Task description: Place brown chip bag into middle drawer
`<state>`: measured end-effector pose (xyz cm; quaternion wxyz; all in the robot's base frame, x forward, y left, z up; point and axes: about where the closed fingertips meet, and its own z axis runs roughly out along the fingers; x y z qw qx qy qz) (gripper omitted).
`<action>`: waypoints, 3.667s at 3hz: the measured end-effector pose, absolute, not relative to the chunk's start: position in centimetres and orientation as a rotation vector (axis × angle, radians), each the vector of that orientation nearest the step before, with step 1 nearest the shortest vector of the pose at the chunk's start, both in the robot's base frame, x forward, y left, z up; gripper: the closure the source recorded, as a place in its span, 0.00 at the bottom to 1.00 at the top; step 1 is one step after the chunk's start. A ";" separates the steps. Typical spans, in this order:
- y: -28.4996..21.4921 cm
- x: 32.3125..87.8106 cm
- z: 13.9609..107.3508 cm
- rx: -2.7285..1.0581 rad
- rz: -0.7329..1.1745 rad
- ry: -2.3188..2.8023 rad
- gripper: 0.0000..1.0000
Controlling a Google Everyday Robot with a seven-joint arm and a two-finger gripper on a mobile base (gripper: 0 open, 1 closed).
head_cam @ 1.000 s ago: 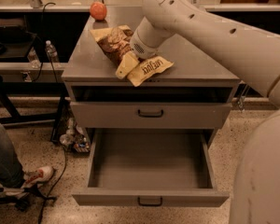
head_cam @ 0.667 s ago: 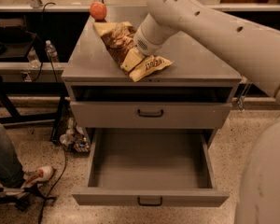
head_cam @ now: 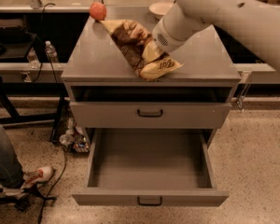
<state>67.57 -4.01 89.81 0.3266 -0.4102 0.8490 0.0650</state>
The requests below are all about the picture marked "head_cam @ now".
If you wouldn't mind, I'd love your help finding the black side table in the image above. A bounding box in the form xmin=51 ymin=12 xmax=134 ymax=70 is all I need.
xmin=0 ymin=18 xmax=66 ymax=143

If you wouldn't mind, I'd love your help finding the orange round fruit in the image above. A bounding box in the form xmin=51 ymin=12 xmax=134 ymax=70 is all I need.
xmin=90 ymin=2 xmax=106 ymax=21

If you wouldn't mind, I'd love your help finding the black floor cable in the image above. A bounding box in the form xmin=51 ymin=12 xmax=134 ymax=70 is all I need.
xmin=36 ymin=145 xmax=69 ymax=224

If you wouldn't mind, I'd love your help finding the black chair base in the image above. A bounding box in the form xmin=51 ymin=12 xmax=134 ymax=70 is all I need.
xmin=0 ymin=185 xmax=55 ymax=212

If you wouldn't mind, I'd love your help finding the white and red sneaker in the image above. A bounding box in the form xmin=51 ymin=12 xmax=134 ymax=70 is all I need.
xmin=21 ymin=166 xmax=54 ymax=189

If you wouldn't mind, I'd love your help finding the grey drawer cabinet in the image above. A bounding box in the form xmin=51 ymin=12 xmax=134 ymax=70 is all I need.
xmin=62 ymin=7 xmax=239 ymax=142

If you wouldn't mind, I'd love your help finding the clear plastic water bottle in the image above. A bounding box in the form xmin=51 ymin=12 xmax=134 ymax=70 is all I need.
xmin=45 ymin=41 xmax=59 ymax=63

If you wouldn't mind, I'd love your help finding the white bowl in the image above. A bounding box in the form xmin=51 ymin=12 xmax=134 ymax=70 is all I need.
xmin=149 ymin=2 xmax=173 ymax=20

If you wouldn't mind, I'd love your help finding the closed grey upper drawer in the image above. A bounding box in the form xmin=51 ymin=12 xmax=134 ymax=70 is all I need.
xmin=70 ymin=102 xmax=231 ymax=129

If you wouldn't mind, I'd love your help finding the open grey lower drawer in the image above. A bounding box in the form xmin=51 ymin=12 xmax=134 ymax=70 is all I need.
xmin=73 ymin=129 xmax=229 ymax=206

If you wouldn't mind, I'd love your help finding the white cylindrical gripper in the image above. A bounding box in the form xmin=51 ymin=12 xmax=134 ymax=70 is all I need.
xmin=142 ymin=3 xmax=209 ymax=63

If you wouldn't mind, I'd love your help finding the person's leg in jeans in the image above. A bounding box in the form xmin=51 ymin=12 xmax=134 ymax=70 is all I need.
xmin=0 ymin=124 xmax=23 ymax=189

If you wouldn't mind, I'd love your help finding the pile of small floor items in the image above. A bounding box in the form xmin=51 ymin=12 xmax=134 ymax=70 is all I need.
xmin=59 ymin=118 xmax=90 ymax=153

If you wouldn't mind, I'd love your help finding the brown chip bag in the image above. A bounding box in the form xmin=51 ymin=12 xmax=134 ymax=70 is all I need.
xmin=101 ymin=20 xmax=182 ymax=80

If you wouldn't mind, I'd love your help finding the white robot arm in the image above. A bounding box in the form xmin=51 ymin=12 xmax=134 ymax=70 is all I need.
xmin=152 ymin=0 xmax=280 ymax=74

